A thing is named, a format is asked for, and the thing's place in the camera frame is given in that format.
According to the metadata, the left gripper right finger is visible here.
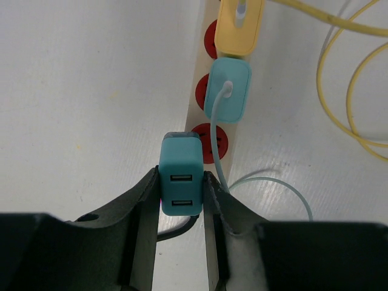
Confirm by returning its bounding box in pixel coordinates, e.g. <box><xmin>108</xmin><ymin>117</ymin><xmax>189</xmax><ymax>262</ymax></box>
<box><xmin>203</xmin><ymin>172</ymin><xmax>387</xmax><ymax>290</ymax></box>

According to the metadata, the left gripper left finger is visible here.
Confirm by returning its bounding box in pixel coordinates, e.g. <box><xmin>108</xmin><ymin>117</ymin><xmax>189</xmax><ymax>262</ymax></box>
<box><xmin>1</xmin><ymin>168</ymin><xmax>160</xmax><ymax>290</ymax></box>

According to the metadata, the small teal plug adapter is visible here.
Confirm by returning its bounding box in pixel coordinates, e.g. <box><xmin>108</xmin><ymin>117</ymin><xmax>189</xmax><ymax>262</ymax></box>
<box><xmin>158</xmin><ymin>132</ymin><xmax>204</xmax><ymax>216</ymax></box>

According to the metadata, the teal charger with cable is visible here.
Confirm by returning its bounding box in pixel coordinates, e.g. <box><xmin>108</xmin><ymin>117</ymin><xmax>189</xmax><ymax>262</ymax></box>
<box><xmin>204</xmin><ymin>57</ymin><xmax>252</xmax><ymax>124</ymax></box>

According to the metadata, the yellow charger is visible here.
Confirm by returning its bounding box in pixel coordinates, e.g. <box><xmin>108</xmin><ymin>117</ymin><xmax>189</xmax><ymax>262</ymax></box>
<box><xmin>215</xmin><ymin>1</ymin><xmax>266</xmax><ymax>58</ymax></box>

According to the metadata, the beige red power strip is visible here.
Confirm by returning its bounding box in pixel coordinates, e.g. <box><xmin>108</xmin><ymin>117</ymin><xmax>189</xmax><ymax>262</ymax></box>
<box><xmin>185</xmin><ymin>0</ymin><xmax>237</xmax><ymax>180</ymax></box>

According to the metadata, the black power cord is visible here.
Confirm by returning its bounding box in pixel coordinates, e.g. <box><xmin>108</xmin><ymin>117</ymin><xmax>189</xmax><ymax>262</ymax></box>
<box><xmin>156</xmin><ymin>214</ymin><xmax>199</xmax><ymax>243</ymax></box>

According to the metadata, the teal charging cable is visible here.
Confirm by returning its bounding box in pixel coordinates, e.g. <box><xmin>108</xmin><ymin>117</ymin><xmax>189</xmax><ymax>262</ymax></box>
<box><xmin>210</xmin><ymin>80</ymin><xmax>315</xmax><ymax>222</ymax></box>

